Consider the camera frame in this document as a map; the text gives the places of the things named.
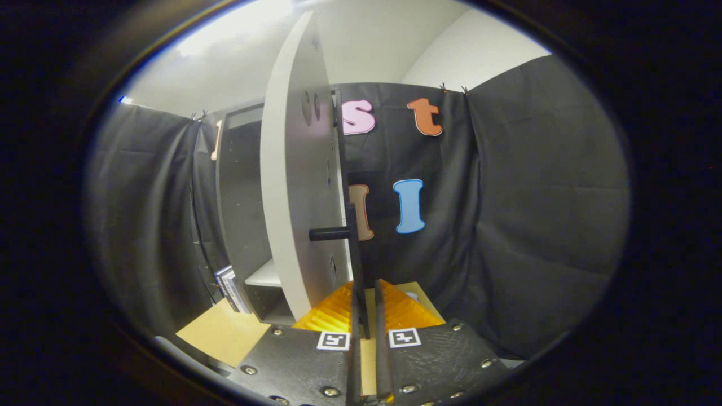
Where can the dark grey cabinet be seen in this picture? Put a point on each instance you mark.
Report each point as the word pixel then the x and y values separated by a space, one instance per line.
pixel 237 197

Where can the black backdrop cloth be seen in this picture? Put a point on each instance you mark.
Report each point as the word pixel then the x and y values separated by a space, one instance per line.
pixel 536 197

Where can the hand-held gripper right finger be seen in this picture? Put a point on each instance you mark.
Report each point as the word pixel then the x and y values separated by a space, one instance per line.
pixel 382 366

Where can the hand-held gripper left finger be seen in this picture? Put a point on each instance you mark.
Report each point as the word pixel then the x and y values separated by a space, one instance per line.
pixel 355 366

